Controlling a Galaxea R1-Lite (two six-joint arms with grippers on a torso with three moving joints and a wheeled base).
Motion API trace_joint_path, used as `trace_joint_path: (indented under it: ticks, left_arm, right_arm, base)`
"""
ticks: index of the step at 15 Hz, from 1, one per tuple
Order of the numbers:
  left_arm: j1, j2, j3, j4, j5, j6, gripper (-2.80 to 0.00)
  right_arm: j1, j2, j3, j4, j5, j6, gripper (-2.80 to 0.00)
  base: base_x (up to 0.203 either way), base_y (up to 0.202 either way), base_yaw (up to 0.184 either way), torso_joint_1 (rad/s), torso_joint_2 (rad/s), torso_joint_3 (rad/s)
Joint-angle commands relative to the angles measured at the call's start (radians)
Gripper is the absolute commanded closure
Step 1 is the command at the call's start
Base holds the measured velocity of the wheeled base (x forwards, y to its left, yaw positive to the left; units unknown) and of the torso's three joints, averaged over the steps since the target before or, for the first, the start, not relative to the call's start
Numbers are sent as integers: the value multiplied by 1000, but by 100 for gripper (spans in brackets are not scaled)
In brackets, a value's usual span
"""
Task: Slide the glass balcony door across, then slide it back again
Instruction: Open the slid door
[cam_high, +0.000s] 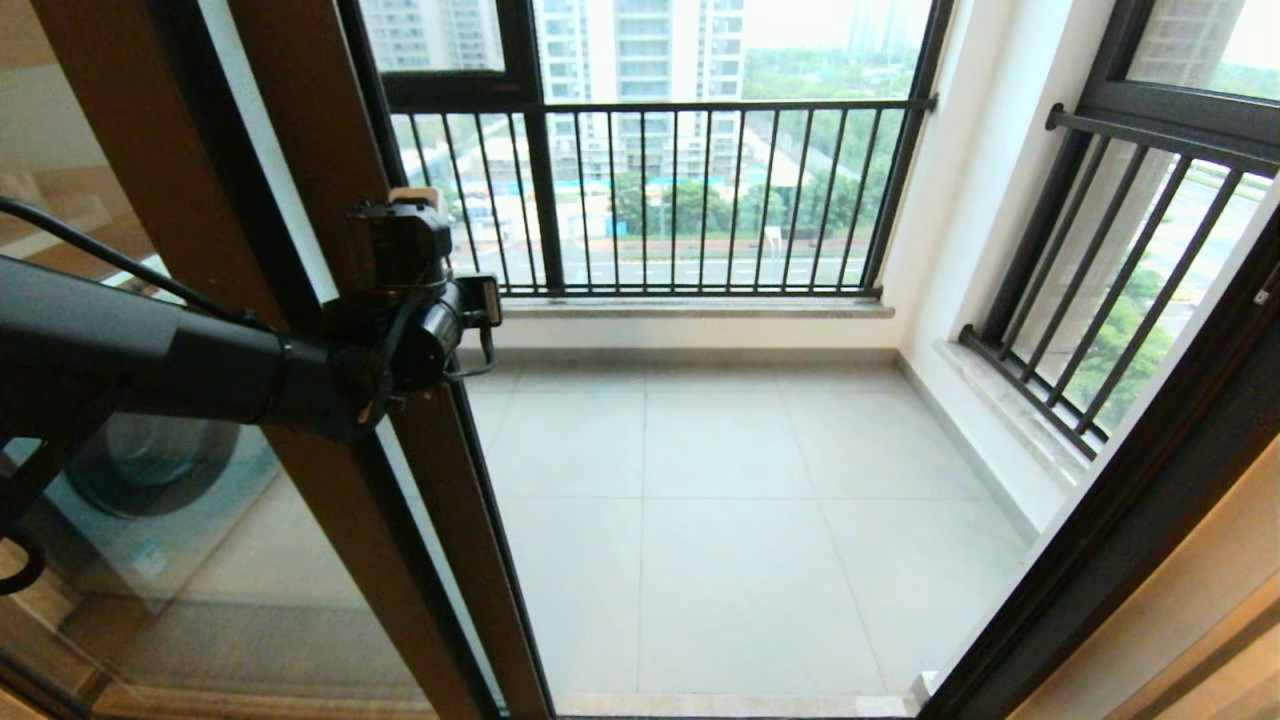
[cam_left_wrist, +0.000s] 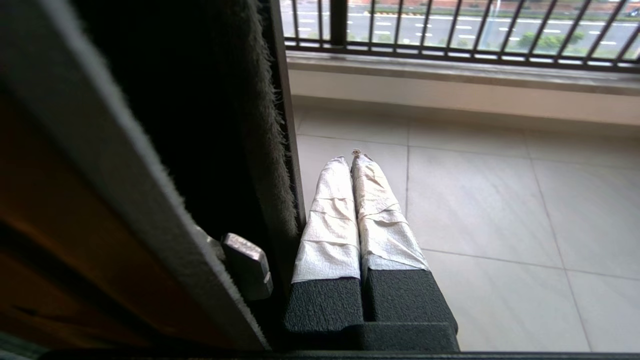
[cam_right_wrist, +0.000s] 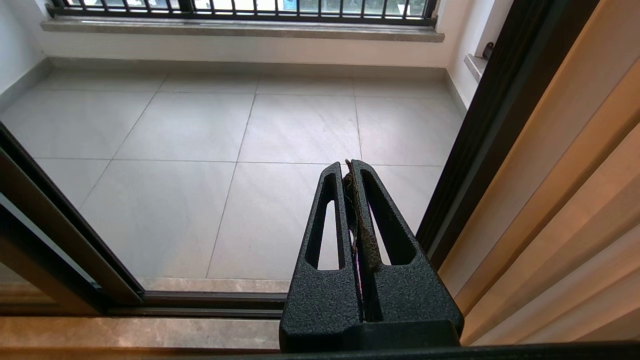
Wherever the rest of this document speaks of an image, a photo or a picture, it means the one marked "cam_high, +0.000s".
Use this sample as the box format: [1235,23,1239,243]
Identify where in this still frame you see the sliding glass door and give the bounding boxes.
[150,0,554,720]

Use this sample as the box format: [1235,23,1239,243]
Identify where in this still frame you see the long grey stone window sill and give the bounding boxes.
[478,295,898,321]

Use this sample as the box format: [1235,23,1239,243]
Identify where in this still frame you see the grey front-load washing machine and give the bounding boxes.
[20,415,283,606]

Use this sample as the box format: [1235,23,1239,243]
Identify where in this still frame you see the brown framed fixed glass door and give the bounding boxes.
[0,0,501,720]

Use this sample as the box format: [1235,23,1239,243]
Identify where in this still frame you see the wide black window railing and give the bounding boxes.
[345,92,939,298]

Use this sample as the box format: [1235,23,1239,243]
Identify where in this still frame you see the short grey stone window sill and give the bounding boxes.
[935,338,1091,546]

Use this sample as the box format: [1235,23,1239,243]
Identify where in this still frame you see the narrow black window railing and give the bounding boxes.
[958,100,1280,463]

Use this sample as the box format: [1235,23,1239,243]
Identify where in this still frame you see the thin black left gripper cable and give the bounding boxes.
[440,325,499,383]

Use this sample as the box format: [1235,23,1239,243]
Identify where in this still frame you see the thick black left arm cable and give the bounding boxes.
[0,196,276,333]

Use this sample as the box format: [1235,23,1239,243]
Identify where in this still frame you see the thick black hanging cable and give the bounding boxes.
[0,528,47,597]

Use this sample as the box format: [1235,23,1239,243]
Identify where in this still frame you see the dark door frame with track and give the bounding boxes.
[918,215,1280,720]

